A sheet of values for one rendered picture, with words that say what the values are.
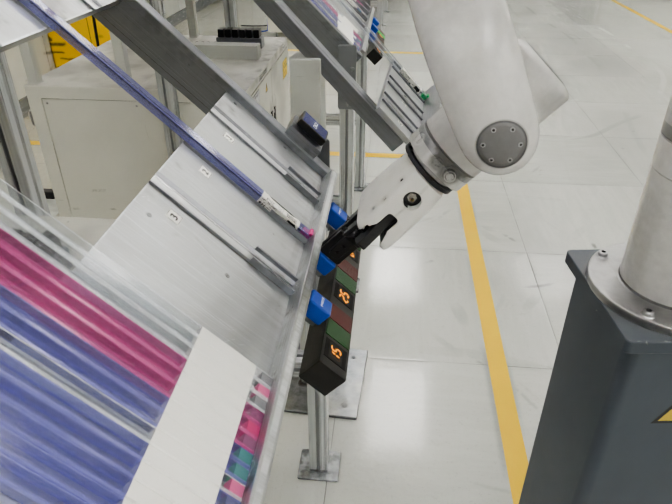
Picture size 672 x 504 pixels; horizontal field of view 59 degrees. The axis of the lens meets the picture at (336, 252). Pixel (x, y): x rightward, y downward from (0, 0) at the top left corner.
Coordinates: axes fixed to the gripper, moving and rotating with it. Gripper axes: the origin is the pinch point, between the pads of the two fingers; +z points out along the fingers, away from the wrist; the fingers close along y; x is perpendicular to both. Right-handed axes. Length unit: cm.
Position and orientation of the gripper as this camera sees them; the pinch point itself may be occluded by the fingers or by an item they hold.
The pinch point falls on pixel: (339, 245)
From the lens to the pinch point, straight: 75.7
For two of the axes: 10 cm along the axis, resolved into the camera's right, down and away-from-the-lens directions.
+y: 1.0, -5.2, 8.5
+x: -7.3, -6.2, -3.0
